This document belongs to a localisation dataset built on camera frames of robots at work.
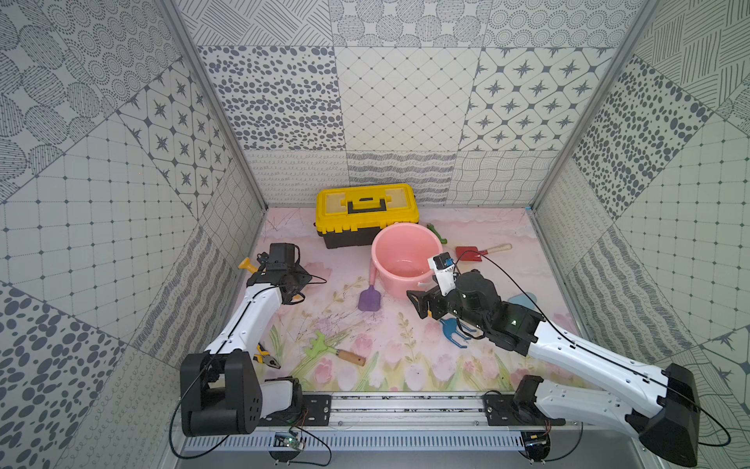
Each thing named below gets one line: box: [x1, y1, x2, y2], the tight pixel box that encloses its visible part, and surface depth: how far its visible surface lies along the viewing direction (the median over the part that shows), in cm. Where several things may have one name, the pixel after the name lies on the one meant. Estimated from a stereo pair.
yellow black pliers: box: [252, 341, 282, 370], surface depth 83 cm
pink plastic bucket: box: [371, 222, 444, 300], surface depth 90 cm
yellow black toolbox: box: [314, 183, 419, 250], surface depth 100 cm
